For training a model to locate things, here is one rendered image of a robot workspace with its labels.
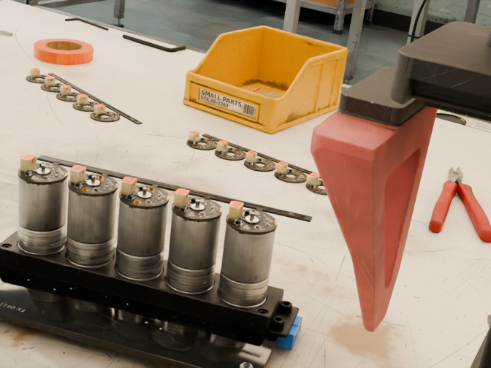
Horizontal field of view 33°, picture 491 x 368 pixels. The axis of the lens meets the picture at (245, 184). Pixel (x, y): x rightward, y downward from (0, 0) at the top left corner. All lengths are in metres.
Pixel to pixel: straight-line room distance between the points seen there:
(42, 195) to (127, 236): 0.05
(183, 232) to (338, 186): 0.17
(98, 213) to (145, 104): 0.34
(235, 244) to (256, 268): 0.02
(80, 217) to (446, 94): 0.24
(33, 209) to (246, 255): 0.11
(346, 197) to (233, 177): 0.37
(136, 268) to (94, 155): 0.22
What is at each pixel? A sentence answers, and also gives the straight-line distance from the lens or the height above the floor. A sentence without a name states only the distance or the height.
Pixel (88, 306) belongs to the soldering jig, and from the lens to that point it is 0.42.
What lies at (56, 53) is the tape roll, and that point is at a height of 0.76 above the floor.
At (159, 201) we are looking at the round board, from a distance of 0.41.
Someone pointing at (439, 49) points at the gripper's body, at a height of 0.94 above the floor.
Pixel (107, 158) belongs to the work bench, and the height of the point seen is 0.75.
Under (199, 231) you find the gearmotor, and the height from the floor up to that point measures 0.81.
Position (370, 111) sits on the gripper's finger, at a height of 0.91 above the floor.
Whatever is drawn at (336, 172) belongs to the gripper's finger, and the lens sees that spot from 0.24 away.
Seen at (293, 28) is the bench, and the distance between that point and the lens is 3.04.
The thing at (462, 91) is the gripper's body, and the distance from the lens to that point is 0.23.
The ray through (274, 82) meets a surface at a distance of 0.83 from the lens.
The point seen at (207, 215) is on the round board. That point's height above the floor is 0.81.
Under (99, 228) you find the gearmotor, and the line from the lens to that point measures 0.42.
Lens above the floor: 0.98
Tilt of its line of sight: 23 degrees down
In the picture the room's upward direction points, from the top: 7 degrees clockwise
